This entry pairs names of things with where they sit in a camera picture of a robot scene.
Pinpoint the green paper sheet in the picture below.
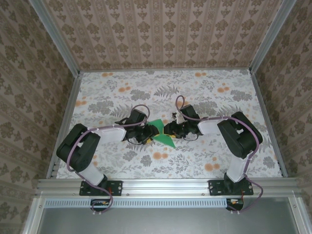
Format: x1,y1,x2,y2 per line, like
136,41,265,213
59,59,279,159
147,118,176,149

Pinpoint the black power connector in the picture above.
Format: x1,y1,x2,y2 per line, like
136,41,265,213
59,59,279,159
90,198,113,212
225,197,246,212

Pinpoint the grey metal cabinet top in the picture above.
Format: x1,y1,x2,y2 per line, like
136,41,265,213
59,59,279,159
21,196,312,234

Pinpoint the aluminium mounting rail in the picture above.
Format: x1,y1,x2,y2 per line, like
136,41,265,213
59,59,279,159
35,177,302,197

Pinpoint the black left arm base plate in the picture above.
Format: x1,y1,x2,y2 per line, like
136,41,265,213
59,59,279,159
79,179,123,196

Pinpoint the white slotted cable duct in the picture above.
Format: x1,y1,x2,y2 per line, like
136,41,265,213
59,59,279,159
45,197,246,208

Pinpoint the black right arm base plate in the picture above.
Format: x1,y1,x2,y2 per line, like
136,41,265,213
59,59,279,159
209,179,254,196

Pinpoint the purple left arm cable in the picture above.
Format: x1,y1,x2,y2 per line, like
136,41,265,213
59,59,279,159
66,104,151,216

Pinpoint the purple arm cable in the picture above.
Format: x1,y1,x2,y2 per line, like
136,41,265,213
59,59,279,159
66,104,151,216
175,95,265,215

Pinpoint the aluminium side rail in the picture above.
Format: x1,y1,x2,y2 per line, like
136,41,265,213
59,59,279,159
250,70,288,178
46,72,82,180

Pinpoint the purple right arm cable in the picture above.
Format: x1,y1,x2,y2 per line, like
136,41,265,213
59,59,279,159
175,95,265,215

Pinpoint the aluminium frame post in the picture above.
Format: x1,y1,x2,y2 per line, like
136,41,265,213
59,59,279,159
31,0,81,76
250,0,299,74

